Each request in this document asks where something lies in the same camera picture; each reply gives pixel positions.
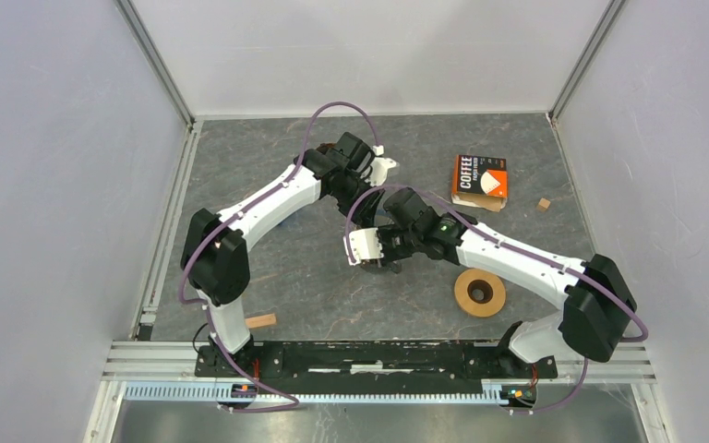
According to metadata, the small wooden block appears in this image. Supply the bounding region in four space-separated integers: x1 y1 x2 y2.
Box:
246 313 277 329

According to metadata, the blue ribbed dripper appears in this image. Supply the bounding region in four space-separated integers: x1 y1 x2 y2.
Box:
374 210 393 226

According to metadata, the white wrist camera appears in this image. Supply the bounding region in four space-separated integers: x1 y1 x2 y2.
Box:
366 145 400 186
343 227 384 266

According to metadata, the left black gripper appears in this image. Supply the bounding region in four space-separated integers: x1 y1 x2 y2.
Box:
330 174 386 228

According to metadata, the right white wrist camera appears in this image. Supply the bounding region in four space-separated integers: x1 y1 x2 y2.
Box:
343 227 384 266

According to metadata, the small wooden cube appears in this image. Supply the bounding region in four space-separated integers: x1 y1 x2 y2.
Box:
536 198 551 212

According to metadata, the clear glass coffee server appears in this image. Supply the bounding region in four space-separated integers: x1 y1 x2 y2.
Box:
359 260 402 274

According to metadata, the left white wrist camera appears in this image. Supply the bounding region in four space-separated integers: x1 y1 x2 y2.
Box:
366 145 400 186

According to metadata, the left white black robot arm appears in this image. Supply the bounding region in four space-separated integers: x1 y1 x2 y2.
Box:
179 132 399 377

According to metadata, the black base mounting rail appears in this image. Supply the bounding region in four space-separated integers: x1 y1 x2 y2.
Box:
195 340 558 395

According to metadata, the orange black coffee filter box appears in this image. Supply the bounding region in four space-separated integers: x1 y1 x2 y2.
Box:
451 154 509 212

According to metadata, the brown amber glass dripper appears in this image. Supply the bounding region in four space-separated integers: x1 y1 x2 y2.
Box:
317 143 335 154

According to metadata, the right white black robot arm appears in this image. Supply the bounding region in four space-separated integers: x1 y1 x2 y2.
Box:
378 187 637 377

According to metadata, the white toothed cable tray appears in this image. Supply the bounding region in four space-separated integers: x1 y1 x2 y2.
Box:
124 381 508 406

